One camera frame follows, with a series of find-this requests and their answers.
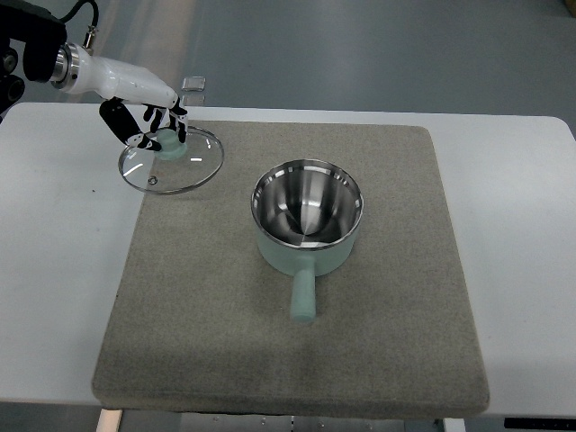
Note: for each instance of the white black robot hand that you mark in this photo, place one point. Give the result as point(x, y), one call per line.
point(117, 83)

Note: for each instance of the glass lid with green knob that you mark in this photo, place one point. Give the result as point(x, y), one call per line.
point(179, 167)

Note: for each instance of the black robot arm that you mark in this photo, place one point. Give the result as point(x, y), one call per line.
point(31, 37)

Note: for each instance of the small clear floor plate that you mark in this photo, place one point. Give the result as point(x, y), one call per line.
point(193, 83)

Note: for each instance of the mint green saucepan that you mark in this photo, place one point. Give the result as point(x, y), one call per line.
point(307, 215)

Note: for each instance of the grey felt mat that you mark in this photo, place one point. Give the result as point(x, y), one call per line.
point(201, 321)

